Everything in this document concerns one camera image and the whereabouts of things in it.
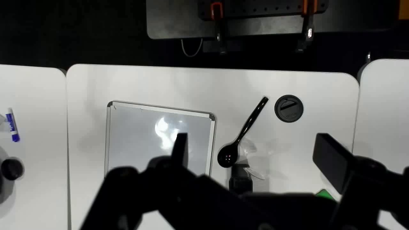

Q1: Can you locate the blue whiteboard marker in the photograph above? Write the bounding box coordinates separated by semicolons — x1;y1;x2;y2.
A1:
6;109;20;142

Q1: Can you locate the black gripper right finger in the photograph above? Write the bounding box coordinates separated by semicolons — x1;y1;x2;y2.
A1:
313;133;409;230

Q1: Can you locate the orange black clamp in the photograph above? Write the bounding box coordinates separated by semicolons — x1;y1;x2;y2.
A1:
209;2;226;55
296;0;317;53

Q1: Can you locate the green eraser block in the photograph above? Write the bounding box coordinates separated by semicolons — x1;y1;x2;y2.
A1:
315;190;338;201

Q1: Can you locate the clear plastic spoon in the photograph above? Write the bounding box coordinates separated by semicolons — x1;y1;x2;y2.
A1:
238;140;266;181

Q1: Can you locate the small framed whiteboard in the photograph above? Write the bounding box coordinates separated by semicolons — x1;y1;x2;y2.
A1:
105;101;216;175

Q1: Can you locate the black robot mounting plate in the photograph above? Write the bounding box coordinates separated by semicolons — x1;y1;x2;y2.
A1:
145;0;399;40

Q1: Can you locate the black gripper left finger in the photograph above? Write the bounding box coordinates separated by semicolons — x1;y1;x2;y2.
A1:
80;132;273;230

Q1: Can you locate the black slotted ladle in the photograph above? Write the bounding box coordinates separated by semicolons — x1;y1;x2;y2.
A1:
217;98;268;168

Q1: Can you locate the black glass pot lid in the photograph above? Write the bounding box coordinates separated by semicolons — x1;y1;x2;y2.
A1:
0;147;24;204

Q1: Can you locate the round black cap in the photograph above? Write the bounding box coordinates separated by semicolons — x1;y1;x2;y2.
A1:
275;95;304;123

